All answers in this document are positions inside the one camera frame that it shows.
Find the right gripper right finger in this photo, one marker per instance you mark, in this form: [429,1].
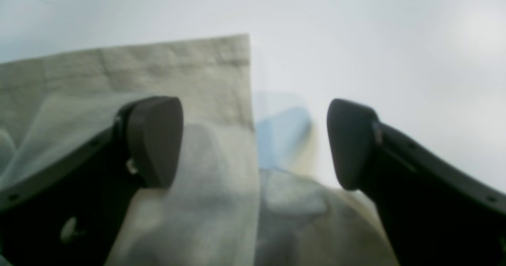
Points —
[432,213]

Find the beige T-shirt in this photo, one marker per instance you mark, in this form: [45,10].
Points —
[222,209]

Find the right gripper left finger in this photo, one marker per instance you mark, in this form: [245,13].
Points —
[68,210]

